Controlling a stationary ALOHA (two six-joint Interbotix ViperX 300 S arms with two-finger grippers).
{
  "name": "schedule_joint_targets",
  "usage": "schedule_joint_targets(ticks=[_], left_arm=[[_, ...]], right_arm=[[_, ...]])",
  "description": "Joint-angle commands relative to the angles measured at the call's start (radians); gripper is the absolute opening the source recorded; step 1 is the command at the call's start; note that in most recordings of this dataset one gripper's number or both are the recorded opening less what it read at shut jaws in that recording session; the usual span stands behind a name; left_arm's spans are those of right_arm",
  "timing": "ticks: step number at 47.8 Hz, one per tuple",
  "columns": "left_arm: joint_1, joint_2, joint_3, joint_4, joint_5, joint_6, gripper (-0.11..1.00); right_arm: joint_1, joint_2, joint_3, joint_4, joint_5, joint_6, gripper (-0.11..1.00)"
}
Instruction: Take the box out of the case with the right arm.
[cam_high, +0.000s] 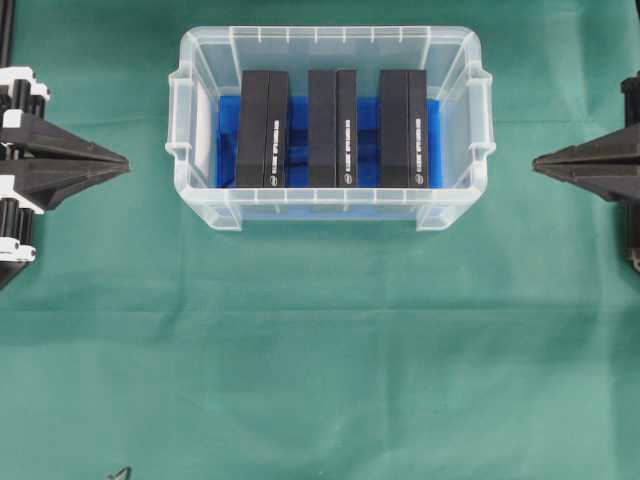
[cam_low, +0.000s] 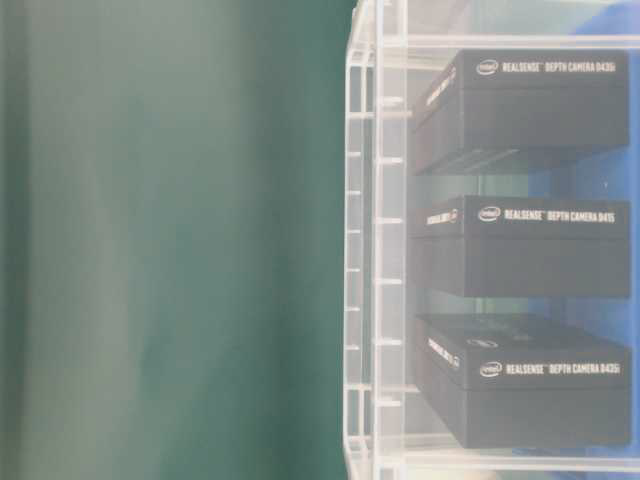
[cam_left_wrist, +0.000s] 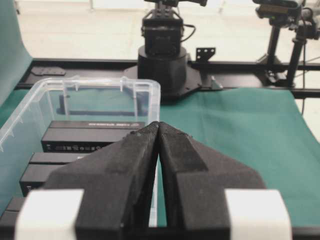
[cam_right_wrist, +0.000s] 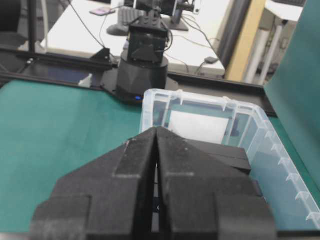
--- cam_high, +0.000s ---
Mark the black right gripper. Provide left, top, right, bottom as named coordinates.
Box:
left=531, top=69, right=640, bottom=275

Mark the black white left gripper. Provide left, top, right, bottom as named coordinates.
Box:
left=0, top=64, right=132, bottom=291

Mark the black box d435i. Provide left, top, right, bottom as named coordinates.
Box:
left=235, top=70, right=290, bottom=188
left=378, top=69, right=430, bottom=189

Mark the black box D415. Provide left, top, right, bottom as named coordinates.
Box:
left=308, top=69, right=358, bottom=188

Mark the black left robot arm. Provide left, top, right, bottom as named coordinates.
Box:
left=1, top=1, right=130, bottom=287

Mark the clear plastic storage case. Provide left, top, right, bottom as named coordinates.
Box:
left=166, top=25, right=496, bottom=231

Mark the blue cloth liner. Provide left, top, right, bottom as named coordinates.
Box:
left=214, top=96, right=444, bottom=188

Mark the small grey tip bottom edge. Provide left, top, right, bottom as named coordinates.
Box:
left=106, top=466, right=132, bottom=480

